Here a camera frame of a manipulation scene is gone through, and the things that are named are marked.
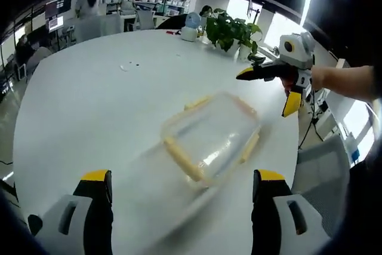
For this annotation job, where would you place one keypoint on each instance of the person's right hand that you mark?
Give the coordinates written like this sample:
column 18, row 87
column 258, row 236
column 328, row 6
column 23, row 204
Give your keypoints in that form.
column 320, row 79

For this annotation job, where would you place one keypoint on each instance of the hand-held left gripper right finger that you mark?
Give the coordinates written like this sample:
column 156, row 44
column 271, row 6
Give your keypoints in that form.
column 265, row 216

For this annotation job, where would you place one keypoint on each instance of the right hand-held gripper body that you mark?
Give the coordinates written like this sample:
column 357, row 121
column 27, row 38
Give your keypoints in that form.
column 300, row 53

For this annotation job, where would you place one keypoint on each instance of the clear box with yellow buckles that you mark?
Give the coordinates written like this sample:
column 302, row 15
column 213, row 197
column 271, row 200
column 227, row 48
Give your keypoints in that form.
column 212, row 135

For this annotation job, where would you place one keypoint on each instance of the green potted plant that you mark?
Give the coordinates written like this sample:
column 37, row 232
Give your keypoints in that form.
column 226, row 28

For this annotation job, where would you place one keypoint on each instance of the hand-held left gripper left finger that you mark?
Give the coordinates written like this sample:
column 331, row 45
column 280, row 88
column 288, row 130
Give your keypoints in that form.
column 98, row 216

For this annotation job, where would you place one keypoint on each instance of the small black device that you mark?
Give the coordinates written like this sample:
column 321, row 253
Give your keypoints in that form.
column 256, row 58

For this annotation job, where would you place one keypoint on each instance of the white round appliance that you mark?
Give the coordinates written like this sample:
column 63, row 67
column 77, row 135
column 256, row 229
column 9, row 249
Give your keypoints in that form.
column 190, row 29

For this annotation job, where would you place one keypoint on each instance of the large dark monitor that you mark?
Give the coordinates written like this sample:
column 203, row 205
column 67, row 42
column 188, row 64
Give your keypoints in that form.
column 58, row 6

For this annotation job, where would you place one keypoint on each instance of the small bright monitor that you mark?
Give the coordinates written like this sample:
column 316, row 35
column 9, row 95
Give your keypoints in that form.
column 56, row 23

